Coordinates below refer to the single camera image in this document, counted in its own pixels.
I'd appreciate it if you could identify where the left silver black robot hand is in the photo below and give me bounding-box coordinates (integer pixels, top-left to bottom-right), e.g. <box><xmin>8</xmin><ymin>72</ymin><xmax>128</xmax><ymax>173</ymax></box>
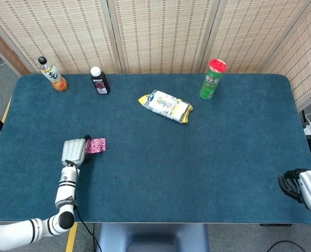
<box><xmin>61</xmin><ymin>134</ymin><xmax>94</xmax><ymax>166</ymax></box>

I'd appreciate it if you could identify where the pink patterned block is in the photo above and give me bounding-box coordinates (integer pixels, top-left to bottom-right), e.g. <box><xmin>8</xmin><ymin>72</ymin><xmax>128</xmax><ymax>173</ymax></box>
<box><xmin>85</xmin><ymin>137</ymin><xmax>107</xmax><ymax>154</ymax></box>

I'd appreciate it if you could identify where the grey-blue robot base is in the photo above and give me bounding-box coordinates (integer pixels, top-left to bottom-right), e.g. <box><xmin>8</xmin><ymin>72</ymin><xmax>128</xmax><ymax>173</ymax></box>
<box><xmin>96</xmin><ymin>223</ymin><xmax>210</xmax><ymax>252</ymax></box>

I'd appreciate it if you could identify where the dark juice bottle white cap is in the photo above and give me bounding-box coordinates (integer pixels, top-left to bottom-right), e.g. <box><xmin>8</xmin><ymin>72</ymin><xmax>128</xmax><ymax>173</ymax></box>
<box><xmin>90</xmin><ymin>66</ymin><xmax>111</xmax><ymax>96</ymax></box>

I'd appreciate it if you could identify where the orange tea bottle black cap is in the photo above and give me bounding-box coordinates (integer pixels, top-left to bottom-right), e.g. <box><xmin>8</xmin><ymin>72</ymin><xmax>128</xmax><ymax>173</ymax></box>
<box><xmin>38</xmin><ymin>56</ymin><xmax>69</xmax><ymax>92</ymax></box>

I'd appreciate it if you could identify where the blue felt table mat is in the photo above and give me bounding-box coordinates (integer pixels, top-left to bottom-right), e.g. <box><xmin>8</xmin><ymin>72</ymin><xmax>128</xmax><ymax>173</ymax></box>
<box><xmin>0</xmin><ymin>73</ymin><xmax>311</xmax><ymax>224</ymax></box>

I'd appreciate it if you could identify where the white yellow snack package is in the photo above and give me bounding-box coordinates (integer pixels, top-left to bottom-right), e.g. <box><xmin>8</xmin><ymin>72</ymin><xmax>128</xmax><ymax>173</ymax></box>
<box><xmin>138</xmin><ymin>89</ymin><xmax>194</xmax><ymax>124</ymax></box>

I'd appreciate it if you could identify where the woven bamboo screen panel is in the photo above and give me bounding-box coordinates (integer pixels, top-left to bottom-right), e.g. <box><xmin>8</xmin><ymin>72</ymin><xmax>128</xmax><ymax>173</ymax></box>
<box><xmin>199</xmin><ymin>0</ymin><xmax>311</xmax><ymax>75</ymax></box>
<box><xmin>0</xmin><ymin>0</ymin><xmax>119</xmax><ymax>76</ymax></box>
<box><xmin>107</xmin><ymin>0</ymin><xmax>220</xmax><ymax>75</ymax></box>
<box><xmin>262</xmin><ymin>0</ymin><xmax>311</xmax><ymax>111</ymax></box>

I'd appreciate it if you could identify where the green chip can red lid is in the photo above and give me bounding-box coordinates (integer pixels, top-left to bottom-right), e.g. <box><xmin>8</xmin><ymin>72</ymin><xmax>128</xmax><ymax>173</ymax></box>
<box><xmin>199</xmin><ymin>58</ymin><xmax>228</xmax><ymax>100</ymax></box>

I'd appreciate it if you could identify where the black floor cable loop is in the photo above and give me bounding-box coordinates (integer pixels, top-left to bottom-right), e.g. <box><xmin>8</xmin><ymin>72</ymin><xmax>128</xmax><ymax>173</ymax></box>
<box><xmin>266</xmin><ymin>240</ymin><xmax>307</xmax><ymax>252</ymax></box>

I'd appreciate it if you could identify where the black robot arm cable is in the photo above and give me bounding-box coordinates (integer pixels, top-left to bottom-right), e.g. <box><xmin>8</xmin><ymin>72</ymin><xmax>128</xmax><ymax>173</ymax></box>
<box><xmin>73</xmin><ymin>204</ymin><xmax>102</xmax><ymax>252</ymax></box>

